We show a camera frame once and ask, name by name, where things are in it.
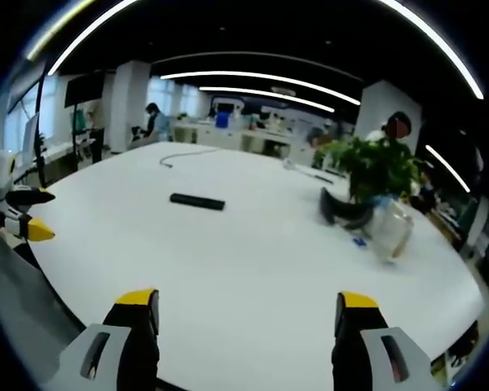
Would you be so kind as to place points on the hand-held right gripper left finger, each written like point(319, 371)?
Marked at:
point(122, 346)

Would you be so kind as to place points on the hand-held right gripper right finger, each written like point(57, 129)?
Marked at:
point(371, 350)

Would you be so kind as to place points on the black remote control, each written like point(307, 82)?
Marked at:
point(196, 201)

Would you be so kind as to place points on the black pole stand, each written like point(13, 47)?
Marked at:
point(40, 130)

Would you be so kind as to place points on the small blue object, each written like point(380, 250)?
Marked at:
point(359, 242)

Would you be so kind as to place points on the black curved headset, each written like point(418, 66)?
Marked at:
point(342, 212)

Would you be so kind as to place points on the green potted plant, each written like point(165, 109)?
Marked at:
point(375, 167)

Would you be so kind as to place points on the blue box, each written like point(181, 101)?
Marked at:
point(222, 119)

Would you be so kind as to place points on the white office desks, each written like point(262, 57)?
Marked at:
point(244, 140)

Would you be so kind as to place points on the black wall monitor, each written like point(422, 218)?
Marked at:
point(83, 90)

